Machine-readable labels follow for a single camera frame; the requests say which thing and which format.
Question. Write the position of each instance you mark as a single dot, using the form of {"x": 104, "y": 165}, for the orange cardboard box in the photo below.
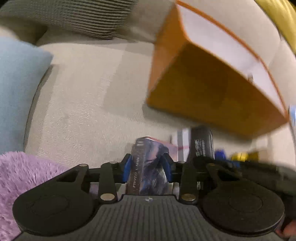
{"x": 210, "y": 64}

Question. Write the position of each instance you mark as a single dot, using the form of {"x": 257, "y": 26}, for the right hand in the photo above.
{"x": 288, "y": 231}

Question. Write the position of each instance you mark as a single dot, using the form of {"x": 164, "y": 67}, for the plaid black box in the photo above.
{"x": 182, "y": 140}

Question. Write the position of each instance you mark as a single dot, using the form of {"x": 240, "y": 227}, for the yellow tape measure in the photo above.
{"x": 245, "y": 156}

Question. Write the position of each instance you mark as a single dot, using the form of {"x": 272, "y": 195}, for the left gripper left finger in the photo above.
{"x": 110, "y": 174}

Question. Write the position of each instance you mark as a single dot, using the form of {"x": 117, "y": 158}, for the blue tin case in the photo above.
{"x": 220, "y": 155}

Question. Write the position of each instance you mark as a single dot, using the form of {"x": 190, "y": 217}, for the yellow cushion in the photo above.
{"x": 282, "y": 13}

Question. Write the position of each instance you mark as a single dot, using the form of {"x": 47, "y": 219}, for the purple fluffy blanket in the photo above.
{"x": 21, "y": 172}

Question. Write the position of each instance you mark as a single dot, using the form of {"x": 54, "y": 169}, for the light blue cushion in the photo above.
{"x": 23, "y": 66}

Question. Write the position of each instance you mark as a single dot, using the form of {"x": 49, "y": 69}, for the beige sofa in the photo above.
{"x": 91, "y": 104}

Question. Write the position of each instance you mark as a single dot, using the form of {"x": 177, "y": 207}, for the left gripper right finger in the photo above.
{"x": 185, "y": 175}

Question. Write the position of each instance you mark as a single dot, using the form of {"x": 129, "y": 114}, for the houndstooth cushion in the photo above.
{"x": 99, "y": 19}

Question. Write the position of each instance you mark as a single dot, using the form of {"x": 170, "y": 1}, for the photo card box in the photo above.
{"x": 146, "y": 173}

